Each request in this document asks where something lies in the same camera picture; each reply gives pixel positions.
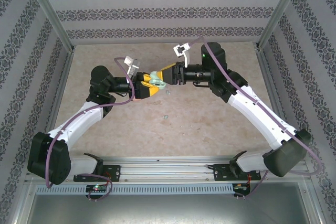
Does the green earbud charging case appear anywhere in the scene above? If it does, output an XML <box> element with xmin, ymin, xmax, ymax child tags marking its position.
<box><xmin>149</xmin><ymin>71</ymin><xmax>168</xmax><ymax>89</ymax></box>

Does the grey metal sheet panel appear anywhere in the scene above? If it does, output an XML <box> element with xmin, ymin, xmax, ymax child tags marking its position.
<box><xmin>10</xmin><ymin>182</ymin><xmax>326</xmax><ymax>224</ymax></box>

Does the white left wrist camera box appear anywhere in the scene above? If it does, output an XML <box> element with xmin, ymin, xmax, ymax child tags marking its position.
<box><xmin>123</xmin><ymin>56</ymin><xmax>141</xmax><ymax>77</ymax></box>

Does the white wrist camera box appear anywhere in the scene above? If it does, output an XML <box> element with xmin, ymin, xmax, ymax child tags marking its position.
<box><xmin>123</xmin><ymin>56</ymin><xmax>141</xmax><ymax>77</ymax></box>
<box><xmin>172</xmin><ymin>42</ymin><xmax>191</xmax><ymax>68</ymax></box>

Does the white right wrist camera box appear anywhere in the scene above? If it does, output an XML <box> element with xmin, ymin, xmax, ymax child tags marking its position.
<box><xmin>172</xmin><ymin>42</ymin><xmax>191</xmax><ymax>68</ymax></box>

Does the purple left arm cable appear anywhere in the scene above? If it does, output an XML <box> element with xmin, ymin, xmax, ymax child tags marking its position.
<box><xmin>46</xmin><ymin>56</ymin><xmax>136</xmax><ymax>201</ymax></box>

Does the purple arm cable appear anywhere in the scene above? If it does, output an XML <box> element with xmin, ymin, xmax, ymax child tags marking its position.
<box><xmin>46</xmin><ymin>56</ymin><xmax>136</xmax><ymax>201</ymax></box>
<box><xmin>193</xmin><ymin>36</ymin><xmax>324</xmax><ymax>200</ymax></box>

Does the aluminium side rail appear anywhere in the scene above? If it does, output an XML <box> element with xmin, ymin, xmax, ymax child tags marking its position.
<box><xmin>256</xmin><ymin>48</ymin><xmax>299</xmax><ymax>161</ymax></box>
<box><xmin>35</xmin><ymin>49</ymin><xmax>76</xmax><ymax>163</ymax></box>

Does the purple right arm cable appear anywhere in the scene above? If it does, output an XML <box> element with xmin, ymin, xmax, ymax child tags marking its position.
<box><xmin>193</xmin><ymin>36</ymin><xmax>324</xmax><ymax>200</ymax></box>

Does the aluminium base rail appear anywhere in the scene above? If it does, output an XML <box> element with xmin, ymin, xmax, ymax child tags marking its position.
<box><xmin>25</xmin><ymin>155</ymin><xmax>308</xmax><ymax>183</ymax></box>

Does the aluminium frame post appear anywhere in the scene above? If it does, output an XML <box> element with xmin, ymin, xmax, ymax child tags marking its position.
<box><xmin>256</xmin><ymin>0</ymin><xmax>308</xmax><ymax>50</ymax></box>
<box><xmin>20</xmin><ymin>0</ymin><xmax>76</xmax><ymax>53</ymax></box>

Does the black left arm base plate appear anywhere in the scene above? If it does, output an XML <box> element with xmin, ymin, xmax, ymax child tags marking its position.
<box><xmin>73</xmin><ymin>165</ymin><xmax>121</xmax><ymax>183</ymax></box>

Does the slotted grey cable duct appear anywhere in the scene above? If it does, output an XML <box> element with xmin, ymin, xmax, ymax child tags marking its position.
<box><xmin>35</xmin><ymin>184</ymin><xmax>234</xmax><ymax>195</ymax></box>

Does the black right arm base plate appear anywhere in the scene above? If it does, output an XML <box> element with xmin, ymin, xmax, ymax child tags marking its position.
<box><xmin>213</xmin><ymin>163</ymin><xmax>261</xmax><ymax>182</ymax></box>

